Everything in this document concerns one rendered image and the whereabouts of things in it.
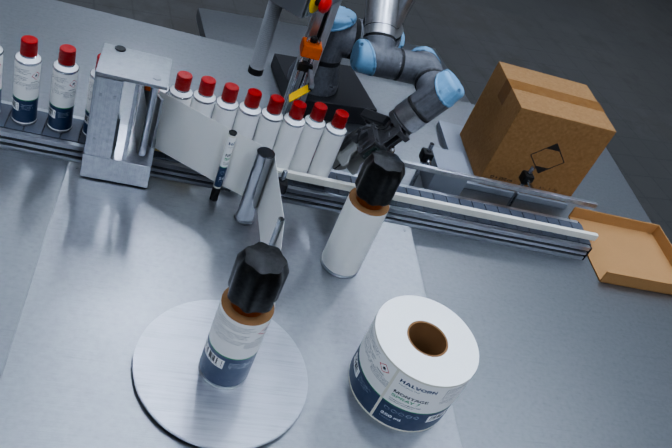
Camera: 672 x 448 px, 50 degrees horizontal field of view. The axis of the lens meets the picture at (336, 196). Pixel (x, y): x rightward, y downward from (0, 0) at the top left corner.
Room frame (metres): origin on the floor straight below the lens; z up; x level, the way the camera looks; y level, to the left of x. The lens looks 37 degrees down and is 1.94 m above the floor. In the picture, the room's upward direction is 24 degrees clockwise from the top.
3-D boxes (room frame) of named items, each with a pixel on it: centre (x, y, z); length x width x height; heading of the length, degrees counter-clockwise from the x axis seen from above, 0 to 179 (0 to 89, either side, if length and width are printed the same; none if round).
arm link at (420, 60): (1.56, -0.06, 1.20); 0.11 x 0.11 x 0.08; 24
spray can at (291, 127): (1.39, 0.16, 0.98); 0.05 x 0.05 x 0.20
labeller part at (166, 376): (0.79, 0.06, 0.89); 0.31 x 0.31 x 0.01
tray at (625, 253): (1.75, -0.84, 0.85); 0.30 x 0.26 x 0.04; 110
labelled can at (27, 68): (1.20, 0.70, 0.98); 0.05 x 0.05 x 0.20
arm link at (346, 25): (1.86, 0.19, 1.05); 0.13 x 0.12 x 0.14; 114
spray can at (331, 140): (1.43, 0.06, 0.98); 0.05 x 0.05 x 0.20
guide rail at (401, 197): (1.48, -0.18, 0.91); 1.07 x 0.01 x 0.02; 110
